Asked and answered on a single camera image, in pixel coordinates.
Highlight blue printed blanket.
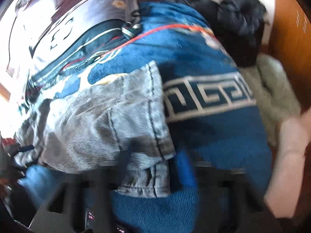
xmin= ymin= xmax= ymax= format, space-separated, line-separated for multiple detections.
xmin=17 ymin=1 xmax=273 ymax=233

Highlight wooden window frame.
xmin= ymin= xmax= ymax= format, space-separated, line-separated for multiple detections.
xmin=0 ymin=81 xmax=12 ymax=102

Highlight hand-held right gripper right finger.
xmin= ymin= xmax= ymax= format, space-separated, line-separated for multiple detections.
xmin=176 ymin=148 xmax=287 ymax=233

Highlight grey denim pants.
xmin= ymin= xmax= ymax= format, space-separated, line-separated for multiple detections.
xmin=16 ymin=61 xmax=176 ymax=198

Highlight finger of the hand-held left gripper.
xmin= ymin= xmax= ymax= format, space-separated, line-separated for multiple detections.
xmin=10 ymin=144 xmax=34 ymax=155

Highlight white teal striped pillow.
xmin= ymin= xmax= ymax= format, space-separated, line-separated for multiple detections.
xmin=7 ymin=0 xmax=142 ymax=88

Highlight pale pink cloth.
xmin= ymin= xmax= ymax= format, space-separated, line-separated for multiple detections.
xmin=264 ymin=112 xmax=311 ymax=220

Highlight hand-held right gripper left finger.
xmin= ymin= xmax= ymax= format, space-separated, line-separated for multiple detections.
xmin=29 ymin=147 xmax=134 ymax=233

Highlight black fuzzy cloth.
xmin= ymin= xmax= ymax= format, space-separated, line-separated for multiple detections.
xmin=194 ymin=0 xmax=268 ymax=67

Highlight brown wooden cabinet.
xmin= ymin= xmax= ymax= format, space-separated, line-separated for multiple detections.
xmin=260 ymin=0 xmax=311 ymax=117

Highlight light green cloth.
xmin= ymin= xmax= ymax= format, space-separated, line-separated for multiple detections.
xmin=239 ymin=53 xmax=303 ymax=148

